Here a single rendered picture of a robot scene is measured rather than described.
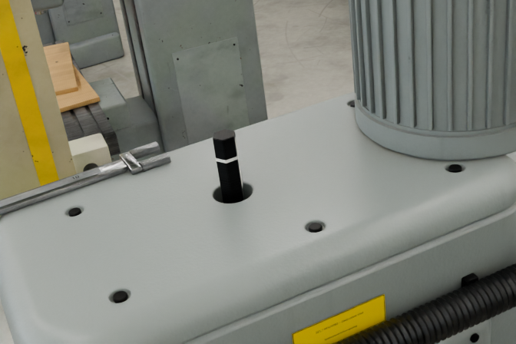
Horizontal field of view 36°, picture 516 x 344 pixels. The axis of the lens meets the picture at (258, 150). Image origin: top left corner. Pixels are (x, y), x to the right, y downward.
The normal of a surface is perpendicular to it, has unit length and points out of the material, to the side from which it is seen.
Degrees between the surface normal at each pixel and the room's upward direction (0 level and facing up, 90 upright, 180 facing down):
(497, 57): 90
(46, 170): 90
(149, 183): 0
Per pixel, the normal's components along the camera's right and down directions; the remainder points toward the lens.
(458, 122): -0.18, 0.49
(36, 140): 0.44, 0.39
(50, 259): -0.12, -0.87
